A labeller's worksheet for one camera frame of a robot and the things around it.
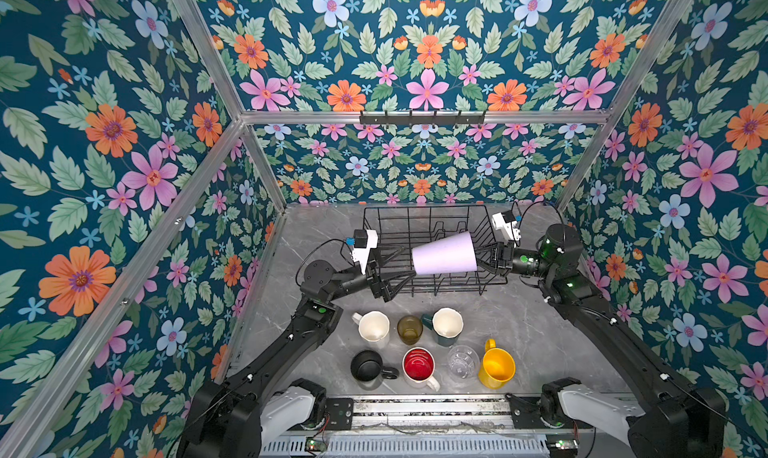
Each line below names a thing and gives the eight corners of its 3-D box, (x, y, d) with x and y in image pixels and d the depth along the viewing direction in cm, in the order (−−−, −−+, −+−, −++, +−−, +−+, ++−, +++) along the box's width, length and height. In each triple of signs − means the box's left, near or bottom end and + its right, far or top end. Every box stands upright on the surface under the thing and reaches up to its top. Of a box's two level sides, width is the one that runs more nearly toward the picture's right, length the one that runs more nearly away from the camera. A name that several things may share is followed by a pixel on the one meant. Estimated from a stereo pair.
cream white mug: (354, 345, 85) (349, 333, 78) (356, 323, 89) (352, 310, 82) (389, 345, 85) (387, 333, 78) (390, 323, 89) (388, 310, 82)
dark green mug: (423, 349, 86) (424, 335, 77) (422, 323, 91) (423, 307, 82) (459, 349, 86) (465, 335, 77) (456, 323, 91) (461, 307, 82)
